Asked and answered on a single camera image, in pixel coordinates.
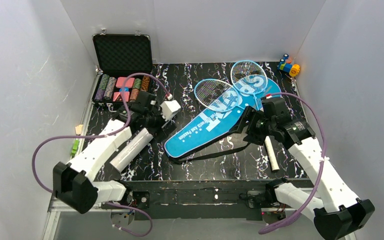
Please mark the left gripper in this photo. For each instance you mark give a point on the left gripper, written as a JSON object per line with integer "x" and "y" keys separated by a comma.
{"x": 157, "y": 124}

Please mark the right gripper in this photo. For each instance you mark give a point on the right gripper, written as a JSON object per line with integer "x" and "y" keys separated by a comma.
{"x": 254, "y": 122}

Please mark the white shuttlecock tube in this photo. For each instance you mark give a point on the white shuttlecock tube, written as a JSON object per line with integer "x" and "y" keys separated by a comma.
{"x": 131, "y": 150}

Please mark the blue racket bag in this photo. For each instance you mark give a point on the blue racket bag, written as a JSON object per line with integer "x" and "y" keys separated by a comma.
{"x": 209, "y": 125}

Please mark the blue badminton racket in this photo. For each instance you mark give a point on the blue badminton racket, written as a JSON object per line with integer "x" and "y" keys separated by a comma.
{"x": 249, "y": 78}
{"x": 217, "y": 95}

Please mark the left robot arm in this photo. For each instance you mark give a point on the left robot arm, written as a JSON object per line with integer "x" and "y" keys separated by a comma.
{"x": 135, "y": 125}

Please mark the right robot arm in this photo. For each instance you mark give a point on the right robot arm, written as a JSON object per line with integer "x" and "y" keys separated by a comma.
{"x": 336, "y": 211}

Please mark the colourful toy block train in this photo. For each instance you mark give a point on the colourful toy block train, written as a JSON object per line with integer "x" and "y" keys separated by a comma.
{"x": 286, "y": 65}

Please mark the beige wooden block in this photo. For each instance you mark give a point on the beige wooden block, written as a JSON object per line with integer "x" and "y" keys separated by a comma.
{"x": 79, "y": 129}

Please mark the black poker chip case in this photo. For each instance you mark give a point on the black poker chip case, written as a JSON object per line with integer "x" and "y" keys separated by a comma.
{"x": 120, "y": 55}

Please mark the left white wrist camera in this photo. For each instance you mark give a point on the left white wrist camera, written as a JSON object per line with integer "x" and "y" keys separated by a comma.
{"x": 169, "y": 109}

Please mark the green clip on rail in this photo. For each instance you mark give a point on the green clip on rail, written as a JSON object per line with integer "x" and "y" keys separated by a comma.
{"x": 75, "y": 147}

